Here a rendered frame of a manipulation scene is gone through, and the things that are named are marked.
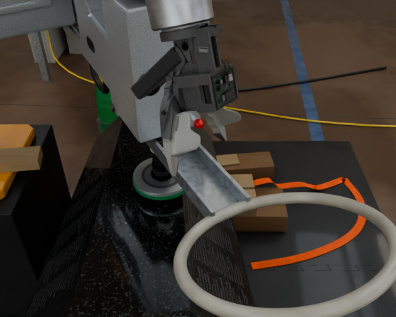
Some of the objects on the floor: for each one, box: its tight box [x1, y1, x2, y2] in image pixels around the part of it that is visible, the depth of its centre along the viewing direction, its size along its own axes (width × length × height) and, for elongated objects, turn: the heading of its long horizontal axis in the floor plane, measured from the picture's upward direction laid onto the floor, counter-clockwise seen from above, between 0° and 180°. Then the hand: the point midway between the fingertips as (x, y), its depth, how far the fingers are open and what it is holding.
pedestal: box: [0, 125, 71, 317], centre depth 212 cm, size 66×66×74 cm
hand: (198, 158), depth 69 cm, fingers open, 14 cm apart
